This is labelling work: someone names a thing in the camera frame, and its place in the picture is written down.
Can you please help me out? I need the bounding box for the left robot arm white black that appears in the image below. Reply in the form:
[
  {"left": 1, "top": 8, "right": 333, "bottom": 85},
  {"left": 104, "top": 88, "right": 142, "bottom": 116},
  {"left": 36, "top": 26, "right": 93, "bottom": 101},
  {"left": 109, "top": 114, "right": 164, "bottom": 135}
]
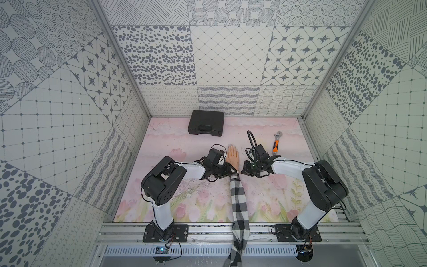
[{"left": 141, "top": 148, "right": 238, "bottom": 232}]

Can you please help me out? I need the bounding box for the black white checkered sleeve forearm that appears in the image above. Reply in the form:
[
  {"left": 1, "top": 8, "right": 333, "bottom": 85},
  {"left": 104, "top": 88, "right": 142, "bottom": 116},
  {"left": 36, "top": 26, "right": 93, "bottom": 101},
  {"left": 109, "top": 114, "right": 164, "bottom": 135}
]
[{"left": 223, "top": 174, "right": 250, "bottom": 267}]

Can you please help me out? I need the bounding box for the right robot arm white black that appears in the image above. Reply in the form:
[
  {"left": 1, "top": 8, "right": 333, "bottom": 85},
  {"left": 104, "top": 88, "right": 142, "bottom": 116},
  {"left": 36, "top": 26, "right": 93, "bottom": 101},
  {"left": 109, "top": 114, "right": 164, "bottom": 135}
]
[{"left": 242, "top": 145, "right": 349, "bottom": 241}]

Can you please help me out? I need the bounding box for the pink floral table mat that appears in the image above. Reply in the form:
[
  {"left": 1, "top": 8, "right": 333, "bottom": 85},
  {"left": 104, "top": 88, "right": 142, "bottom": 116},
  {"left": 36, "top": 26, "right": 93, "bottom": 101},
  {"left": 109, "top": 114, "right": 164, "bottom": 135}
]
[{"left": 114, "top": 118, "right": 314, "bottom": 223}]

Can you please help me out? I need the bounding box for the black plastic tool case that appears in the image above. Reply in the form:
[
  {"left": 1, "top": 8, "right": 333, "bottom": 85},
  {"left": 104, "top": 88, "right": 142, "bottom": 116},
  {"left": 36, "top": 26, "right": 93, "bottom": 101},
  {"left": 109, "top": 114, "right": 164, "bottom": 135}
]
[{"left": 188, "top": 110, "right": 225, "bottom": 137}]

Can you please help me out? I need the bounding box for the orange handle adjustable wrench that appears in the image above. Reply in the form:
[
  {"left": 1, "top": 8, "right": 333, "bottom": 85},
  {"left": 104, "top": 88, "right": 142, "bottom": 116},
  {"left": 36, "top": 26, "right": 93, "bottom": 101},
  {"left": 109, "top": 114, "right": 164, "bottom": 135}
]
[{"left": 272, "top": 131, "right": 282, "bottom": 155}]

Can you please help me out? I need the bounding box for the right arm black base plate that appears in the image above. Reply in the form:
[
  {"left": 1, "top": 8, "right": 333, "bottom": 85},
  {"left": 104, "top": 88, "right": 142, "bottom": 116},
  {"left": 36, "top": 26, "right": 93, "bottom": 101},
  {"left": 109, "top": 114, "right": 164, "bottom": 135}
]
[{"left": 272, "top": 224, "right": 322, "bottom": 243}]

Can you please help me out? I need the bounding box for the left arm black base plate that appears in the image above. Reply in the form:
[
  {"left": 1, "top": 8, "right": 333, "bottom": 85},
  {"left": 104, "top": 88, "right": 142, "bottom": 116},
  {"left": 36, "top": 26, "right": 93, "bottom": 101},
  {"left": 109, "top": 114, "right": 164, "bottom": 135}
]
[{"left": 143, "top": 222, "right": 189, "bottom": 243}]

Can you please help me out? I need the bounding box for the aluminium frame rail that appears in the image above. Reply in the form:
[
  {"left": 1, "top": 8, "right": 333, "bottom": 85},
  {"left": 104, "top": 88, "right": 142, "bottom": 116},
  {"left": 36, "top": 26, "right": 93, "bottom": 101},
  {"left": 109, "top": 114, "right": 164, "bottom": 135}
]
[{"left": 95, "top": 221, "right": 369, "bottom": 246}]

